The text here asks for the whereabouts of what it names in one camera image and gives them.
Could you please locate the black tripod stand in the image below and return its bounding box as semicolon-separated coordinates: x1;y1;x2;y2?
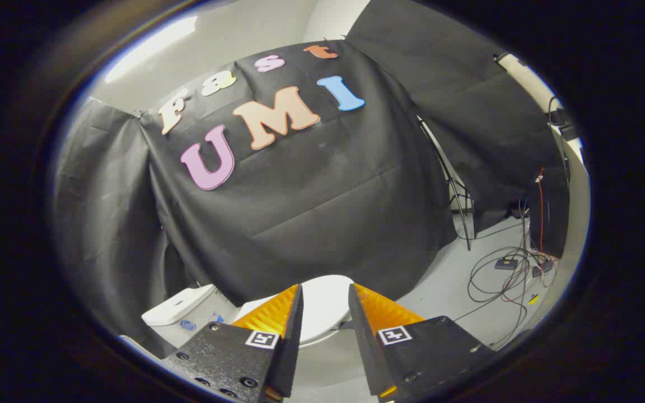
417;115;475;251

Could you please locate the red cable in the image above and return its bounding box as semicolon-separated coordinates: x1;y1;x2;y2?
536;167;548;254

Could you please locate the dark upright panel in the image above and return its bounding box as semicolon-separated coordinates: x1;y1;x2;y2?
526;165;571;259

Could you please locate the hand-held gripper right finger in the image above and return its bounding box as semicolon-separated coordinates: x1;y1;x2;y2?
348;283;497;402

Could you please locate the white pole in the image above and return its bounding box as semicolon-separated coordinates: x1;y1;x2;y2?
493;51;559;114

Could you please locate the tangle of black cables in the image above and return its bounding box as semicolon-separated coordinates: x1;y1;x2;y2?
457;215;558;349

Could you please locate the black clamp with cable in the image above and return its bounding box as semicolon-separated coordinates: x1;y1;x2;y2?
546;95;582;142

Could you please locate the white toilet lid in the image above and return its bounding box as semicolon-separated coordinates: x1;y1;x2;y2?
235;274;355;346

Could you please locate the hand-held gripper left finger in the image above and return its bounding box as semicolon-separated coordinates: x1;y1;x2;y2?
161;284;305;403

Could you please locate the black backdrop cloth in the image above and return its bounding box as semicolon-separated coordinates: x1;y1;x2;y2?
139;39;459;307

